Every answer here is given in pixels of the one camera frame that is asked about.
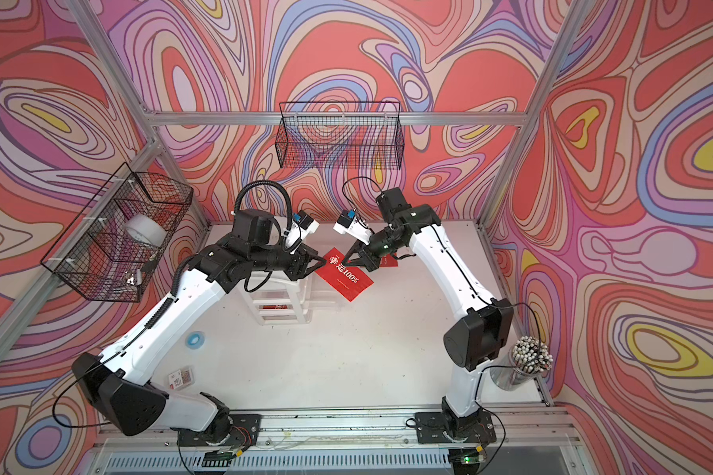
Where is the white tape roll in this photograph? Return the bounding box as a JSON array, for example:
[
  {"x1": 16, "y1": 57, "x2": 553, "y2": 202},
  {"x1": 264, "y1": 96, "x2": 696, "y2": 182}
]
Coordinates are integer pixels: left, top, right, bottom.
[{"x1": 125, "y1": 214, "x2": 166, "y2": 247}]

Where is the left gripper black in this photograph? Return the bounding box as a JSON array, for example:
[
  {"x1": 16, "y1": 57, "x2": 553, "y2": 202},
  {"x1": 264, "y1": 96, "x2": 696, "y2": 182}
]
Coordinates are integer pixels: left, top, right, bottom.
[{"x1": 247, "y1": 241, "x2": 329, "y2": 282}]

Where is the black clip in basket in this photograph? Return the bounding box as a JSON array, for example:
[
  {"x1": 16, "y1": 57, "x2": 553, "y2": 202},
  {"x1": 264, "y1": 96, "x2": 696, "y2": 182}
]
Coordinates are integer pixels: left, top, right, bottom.
[{"x1": 139, "y1": 259, "x2": 158, "y2": 275}]

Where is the small red patterned card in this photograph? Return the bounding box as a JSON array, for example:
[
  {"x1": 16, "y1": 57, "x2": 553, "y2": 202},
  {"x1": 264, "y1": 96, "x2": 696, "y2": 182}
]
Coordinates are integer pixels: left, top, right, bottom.
[{"x1": 166, "y1": 367, "x2": 195, "y2": 391}]

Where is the black wire basket back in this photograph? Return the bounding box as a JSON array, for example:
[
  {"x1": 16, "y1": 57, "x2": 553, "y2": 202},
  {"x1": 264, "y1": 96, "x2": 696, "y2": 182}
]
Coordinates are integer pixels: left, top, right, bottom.
[{"x1": 274, "y1": 99, "x2": 405, "y2": 171}]

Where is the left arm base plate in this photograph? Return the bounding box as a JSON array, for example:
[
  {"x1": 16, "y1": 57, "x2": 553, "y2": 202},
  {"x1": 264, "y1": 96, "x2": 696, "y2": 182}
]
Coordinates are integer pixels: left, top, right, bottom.
[{"x1": 177, "y1": 414, "x2": 262, "y2": 449}]

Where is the black wire basket left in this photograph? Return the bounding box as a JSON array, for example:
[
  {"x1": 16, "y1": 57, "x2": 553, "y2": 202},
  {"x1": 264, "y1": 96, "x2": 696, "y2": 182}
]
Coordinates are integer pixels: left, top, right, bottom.
[{"x1": 41, "y1": 163, "x2": 193, "y2": 303}]

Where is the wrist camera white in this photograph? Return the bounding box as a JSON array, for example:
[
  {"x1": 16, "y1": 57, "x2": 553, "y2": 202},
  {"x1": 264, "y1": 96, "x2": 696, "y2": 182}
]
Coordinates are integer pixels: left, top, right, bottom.
[
  {"x1": 334, "y1": 210, "x2": 373, "y2": 245},
  {"x1": 284, "y1": 211, "x2": 320, "y2": 253}
]

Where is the red postcard white text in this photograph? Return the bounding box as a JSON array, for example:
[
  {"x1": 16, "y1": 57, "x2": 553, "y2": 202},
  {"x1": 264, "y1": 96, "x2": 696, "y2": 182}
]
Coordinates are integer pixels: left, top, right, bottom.
[{"x1": 380, "y1": 255, "x2": 399, "y2": 267}]

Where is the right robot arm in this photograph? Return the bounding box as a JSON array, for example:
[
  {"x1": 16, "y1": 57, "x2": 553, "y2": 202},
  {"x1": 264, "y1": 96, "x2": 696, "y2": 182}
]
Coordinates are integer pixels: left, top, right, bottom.
[{"x1": 334, "y1": 188, "x2": 514, "y2": 425}]

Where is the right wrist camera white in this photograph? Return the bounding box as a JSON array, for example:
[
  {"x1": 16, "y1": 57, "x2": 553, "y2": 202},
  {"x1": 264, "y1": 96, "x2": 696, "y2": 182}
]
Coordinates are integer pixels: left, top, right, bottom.
[{"x1": 334, "y1": 210, "x2": 373, "y2": 245}]

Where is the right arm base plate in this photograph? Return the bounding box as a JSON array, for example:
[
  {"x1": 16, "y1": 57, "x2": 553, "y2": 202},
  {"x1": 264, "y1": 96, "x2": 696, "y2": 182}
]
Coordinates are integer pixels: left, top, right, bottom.
[{"x1": 408, "y1": 410, "x2": 498, "y2": 447}]

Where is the black wire basket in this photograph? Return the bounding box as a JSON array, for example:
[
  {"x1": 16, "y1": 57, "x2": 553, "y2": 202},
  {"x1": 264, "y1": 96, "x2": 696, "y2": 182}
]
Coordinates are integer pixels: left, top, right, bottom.
[
  {"x1": 41, "y1": 163, "x2": 193, "y2": 303},
  {"x1": 274, "y1": 99, "x2": 405, "y2": 171}
]

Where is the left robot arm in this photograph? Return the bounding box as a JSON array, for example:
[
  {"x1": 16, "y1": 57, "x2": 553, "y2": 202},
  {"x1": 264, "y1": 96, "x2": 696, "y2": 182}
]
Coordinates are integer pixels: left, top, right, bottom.
[{"x1": 72, "y1": 180, "x2": 326, "y2": 445}]

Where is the cup of white pencils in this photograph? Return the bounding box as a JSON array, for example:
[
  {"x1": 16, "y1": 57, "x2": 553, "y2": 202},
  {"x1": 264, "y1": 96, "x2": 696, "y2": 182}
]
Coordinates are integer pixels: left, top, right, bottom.
[{"x1": 489, "y1": 336, "x2": 554, "y2": 391}]

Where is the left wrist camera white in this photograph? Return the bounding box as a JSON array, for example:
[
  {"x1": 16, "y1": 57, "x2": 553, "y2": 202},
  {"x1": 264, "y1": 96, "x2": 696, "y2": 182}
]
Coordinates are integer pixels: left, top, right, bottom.
[{"x1": 284, "y1": 211, "x2": 320, "y2": 253}]

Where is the white plastic drawer organizer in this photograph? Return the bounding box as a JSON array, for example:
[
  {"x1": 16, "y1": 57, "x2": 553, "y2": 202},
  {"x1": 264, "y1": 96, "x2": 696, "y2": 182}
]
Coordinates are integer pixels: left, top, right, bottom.
[{"x1": 238, "y1": 271, "x2": 312, "y2": 326}]

